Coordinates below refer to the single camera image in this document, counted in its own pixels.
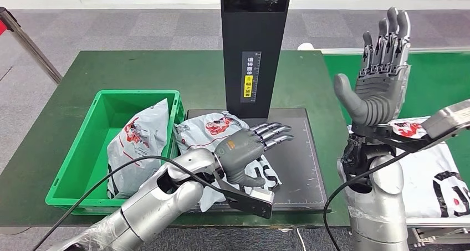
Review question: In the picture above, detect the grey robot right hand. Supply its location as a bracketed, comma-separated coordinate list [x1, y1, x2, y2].
[333, 7, 411, 127]

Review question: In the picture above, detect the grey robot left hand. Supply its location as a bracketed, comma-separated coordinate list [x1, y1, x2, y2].
[214, 122, 295, 188]

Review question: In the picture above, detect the grey poly mailer parcel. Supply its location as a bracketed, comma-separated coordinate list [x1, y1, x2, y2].
[106, 99, 170, 200]
[346, 116, 470, 219]
[173, 111, 283, 213]

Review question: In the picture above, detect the green conveyor belt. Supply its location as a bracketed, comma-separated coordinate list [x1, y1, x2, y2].
[323, 52, 470, 184]

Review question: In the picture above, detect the black inbound scanning machine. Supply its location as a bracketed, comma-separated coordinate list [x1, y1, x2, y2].
[176, 0, 329, 214]

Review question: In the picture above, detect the green plastic crate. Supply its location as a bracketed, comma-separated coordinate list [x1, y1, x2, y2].
[45, 90, 186, 216]

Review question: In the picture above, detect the metal barrier pole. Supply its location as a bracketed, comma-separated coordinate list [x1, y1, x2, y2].
[0, 6, 63, 85]

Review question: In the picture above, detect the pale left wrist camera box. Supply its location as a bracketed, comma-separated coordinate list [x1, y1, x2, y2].
[220, 180, 275, 219]

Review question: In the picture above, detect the black right camera cable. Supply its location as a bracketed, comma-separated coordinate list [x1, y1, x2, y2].
[323, 126, 470, 251]

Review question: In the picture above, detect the thin white cable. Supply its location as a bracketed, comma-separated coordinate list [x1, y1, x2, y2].
[295, 229, 306, 251]

